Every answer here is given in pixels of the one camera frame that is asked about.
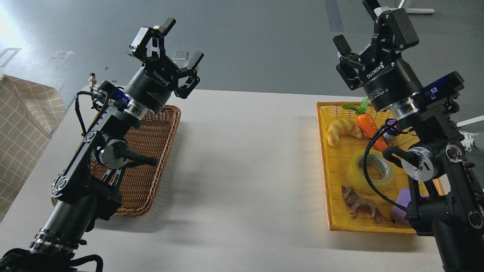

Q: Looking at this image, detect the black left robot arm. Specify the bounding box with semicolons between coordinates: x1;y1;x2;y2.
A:
1;18;204;272

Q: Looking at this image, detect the brown wicker basket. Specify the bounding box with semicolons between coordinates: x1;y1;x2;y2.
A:
50;105;180;221

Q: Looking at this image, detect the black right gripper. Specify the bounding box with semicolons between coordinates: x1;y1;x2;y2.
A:
332;0;422;111

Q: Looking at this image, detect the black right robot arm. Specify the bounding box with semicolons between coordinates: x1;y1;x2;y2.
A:
333;0;483;272

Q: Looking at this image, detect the beige checkered cloth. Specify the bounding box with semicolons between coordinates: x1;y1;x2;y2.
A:
0;74;66;219

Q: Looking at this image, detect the toy croissant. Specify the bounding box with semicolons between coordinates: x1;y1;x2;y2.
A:
326;119;363;147

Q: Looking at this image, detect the brown toy lion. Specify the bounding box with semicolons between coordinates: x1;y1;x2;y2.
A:
340;185;382;224

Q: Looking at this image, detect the toy carrot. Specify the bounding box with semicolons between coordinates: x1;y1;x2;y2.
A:
342;96;379;139

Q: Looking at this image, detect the white sneaker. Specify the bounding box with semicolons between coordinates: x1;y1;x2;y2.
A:
459;130;480;151

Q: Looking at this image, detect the small jar with pink lid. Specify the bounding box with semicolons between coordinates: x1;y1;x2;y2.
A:
383;118;400;147

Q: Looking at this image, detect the purple foam cube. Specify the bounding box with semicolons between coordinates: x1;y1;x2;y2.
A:
391;187;413;226

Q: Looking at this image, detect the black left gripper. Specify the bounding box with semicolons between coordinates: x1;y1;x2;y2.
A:
124;18;204;114

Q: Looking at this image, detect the yellow plastic basket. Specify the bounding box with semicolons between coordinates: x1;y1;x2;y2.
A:
316;101;447;235

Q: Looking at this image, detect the white stand base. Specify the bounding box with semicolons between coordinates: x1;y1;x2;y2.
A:
395;0;436;15

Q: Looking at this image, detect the yellow tape roll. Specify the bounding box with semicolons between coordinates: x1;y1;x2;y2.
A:
346;149;397;195

